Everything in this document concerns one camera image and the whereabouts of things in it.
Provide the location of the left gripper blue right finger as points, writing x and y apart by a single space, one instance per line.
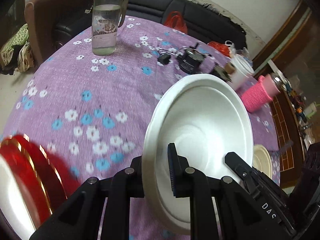
178 177

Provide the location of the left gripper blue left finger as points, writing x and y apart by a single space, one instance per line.
136 184

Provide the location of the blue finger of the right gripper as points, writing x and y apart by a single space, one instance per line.
238 165

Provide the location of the cream plastic bowl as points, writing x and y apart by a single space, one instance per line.
262 160

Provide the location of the white shallow plate bowl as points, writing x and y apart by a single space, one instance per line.
205 119

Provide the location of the white deep bowl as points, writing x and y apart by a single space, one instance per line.
19 215

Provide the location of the stack of red plates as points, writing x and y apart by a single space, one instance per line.
43 180

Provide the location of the brown brick-pattern cabinet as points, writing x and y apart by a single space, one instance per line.
290 142

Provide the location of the pink knit sleeve bottle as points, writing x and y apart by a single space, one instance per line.
266 88

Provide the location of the white plastic jar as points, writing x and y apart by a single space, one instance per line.
243 71

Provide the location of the dark jar with cork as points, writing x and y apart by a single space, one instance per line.
224 73

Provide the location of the black round tin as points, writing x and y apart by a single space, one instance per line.
191 59

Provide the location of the small black charger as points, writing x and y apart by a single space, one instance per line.
164 56

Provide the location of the red plastic bag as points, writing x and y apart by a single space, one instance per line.
175 21

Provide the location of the green patterned cloth pile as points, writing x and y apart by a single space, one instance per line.
16 53

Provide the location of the clear green-lid water bottle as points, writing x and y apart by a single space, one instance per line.
107 17

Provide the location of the brown armchair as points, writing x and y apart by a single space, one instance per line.
41 16

